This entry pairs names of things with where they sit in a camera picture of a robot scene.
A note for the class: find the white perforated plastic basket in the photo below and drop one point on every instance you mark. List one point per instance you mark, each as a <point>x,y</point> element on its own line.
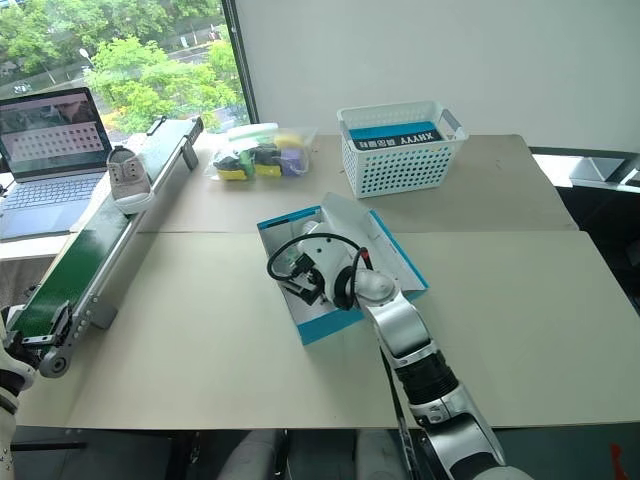
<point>400,167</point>

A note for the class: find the green conveyor belt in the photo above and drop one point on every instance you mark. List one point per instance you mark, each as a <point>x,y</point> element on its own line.
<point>80,255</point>

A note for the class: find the purple sponge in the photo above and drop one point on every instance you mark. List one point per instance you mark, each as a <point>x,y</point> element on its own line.
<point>292,161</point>

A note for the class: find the blue printed flat box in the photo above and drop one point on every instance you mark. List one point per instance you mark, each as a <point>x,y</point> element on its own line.
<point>395,136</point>

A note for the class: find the grey canvas shoe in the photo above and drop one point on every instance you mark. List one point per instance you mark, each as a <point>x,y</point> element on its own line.
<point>127,177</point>

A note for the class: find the white ledge with black frame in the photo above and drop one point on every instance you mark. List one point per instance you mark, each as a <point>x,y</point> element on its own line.
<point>585,170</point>

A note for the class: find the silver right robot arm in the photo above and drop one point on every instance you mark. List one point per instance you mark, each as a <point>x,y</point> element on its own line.
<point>400,320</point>

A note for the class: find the grey rounded shape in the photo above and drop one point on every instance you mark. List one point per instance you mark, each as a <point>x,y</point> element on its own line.
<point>252,457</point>
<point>382,457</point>

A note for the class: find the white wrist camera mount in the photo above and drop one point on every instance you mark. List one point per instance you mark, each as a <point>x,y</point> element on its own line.
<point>15,372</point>
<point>327,252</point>

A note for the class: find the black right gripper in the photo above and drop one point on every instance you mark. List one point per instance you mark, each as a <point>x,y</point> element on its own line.
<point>312,277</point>

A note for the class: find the silver open laptop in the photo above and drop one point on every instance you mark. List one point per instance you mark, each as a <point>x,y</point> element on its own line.
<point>47,150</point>

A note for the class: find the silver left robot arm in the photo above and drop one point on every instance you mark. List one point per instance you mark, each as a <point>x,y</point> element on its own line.
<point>5,440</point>

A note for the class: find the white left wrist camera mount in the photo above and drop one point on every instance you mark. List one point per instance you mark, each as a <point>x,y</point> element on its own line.
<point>15,372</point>

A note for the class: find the yellow sponge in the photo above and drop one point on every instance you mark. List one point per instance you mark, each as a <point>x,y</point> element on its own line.
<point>289,139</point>

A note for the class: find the clear bag of sponges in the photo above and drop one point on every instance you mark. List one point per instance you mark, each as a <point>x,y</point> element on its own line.
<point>260,155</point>

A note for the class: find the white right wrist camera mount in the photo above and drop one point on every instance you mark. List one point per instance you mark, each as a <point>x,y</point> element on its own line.
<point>327,252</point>

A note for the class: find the blue cardboard shoebox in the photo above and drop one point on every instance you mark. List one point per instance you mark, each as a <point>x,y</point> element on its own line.
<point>330,327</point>

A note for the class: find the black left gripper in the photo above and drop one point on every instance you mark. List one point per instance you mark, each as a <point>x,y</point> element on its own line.
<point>22,350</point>

